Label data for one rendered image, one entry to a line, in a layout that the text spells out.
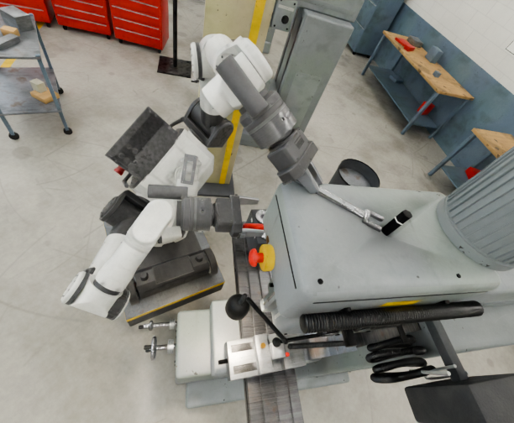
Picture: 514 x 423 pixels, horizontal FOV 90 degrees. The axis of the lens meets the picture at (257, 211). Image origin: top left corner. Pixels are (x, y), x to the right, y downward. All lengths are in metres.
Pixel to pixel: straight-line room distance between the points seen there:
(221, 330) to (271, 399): 0.37
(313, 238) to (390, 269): 0.16
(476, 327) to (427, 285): 0.60
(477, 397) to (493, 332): 0.44
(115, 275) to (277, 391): 0.94
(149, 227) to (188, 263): 1.21
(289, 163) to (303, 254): 0.17
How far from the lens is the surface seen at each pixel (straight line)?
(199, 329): 1.55
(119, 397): 2.30
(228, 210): 0.68
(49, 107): 3.50
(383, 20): 7.93
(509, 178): 0.66
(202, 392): 2.08
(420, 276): 0.60
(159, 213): 0.63
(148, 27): 5.11
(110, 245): 0.84
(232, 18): 2.07
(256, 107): 0.46
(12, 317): 2.60
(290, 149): 0.50
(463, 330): 1.14
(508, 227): 0.67
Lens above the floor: 2.27
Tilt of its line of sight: 52 degrees down
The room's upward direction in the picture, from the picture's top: 24 degrees clockwise
